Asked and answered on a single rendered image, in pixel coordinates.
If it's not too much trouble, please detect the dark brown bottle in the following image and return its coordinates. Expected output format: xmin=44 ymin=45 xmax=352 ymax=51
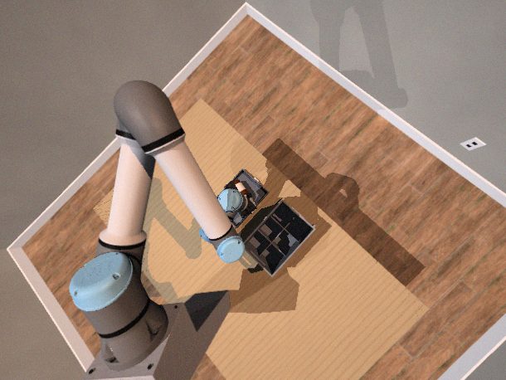
xmin=233 ymin=180 xmax=248 ymax=194

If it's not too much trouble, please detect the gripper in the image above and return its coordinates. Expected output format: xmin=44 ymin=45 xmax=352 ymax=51
xmin=238 ymin=192 xmax=257 ymax=218

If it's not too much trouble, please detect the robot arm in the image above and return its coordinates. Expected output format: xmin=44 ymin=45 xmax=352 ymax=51
xmin=70 ymin=80 xmax=248 ymax=371

